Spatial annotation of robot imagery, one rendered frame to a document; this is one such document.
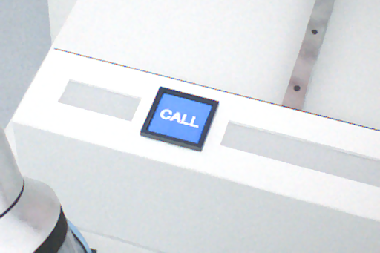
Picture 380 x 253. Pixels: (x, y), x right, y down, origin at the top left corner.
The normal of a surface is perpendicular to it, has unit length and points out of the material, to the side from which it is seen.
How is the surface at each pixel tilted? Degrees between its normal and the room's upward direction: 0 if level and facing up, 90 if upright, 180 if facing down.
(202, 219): 90
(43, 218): 29
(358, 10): 0
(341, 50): 0
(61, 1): 90
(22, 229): 21
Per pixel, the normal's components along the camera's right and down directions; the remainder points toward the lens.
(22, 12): 0.01, -0.68
